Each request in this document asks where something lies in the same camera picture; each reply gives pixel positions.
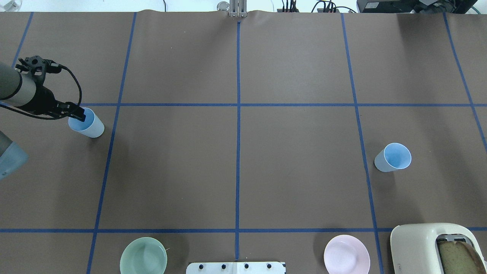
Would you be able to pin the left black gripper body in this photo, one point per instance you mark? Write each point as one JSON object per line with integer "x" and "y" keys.
{"x": 43, "y": 100}

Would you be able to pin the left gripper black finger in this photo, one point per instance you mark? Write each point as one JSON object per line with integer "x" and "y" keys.
{"x": 70, "y": 110}

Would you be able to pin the light blue cup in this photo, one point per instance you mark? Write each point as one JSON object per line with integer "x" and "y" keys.
{"x": 91, "y": 127}
{"x": 394, "y": 156}

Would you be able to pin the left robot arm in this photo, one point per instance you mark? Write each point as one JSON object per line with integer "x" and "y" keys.
{"x": 23, "y": 90}

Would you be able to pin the green bowl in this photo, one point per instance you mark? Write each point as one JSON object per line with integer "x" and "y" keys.
{"x": 145, "y": 255}

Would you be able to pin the small metal cylinder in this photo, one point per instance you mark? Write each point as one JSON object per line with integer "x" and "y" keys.
{"x": 223, "y": 6}

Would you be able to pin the pink bowl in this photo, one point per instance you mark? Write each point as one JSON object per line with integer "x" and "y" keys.
{"x": 346, "y": 254}

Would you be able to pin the cream toaster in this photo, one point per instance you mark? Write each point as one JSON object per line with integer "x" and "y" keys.
{"x": 414, "y": 246}

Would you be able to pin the bread slice in toaster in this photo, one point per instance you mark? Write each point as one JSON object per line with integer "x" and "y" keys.
{"x": 460, "y": 258}

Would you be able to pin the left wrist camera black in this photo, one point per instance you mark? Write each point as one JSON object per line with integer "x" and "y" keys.
{"x": 37, "y": 67}

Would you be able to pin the aluminium frame post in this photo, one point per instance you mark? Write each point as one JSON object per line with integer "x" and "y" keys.
{"x": 238, "y": 8}

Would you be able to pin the white pedestal column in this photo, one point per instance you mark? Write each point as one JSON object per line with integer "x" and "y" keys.
{"x": 265, "y": 267}

